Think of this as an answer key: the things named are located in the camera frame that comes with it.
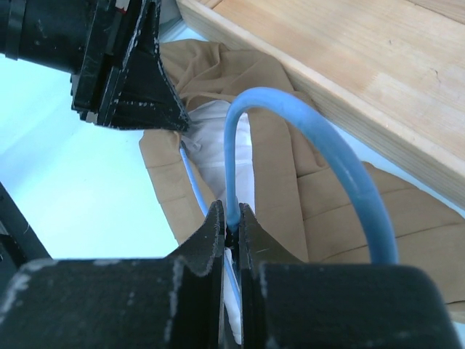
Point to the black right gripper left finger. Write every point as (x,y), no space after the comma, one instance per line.
(170,302)

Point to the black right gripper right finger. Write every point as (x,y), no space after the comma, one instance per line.
(287,303)

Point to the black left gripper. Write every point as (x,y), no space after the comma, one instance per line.
(122,82)

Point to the light blue wire hanger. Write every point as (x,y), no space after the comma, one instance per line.
(256,148)

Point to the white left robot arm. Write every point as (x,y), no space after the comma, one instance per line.
(47,33)

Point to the wooden clothes rack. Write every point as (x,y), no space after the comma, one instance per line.
(391,73)

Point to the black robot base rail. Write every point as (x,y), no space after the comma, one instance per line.
(19,242)

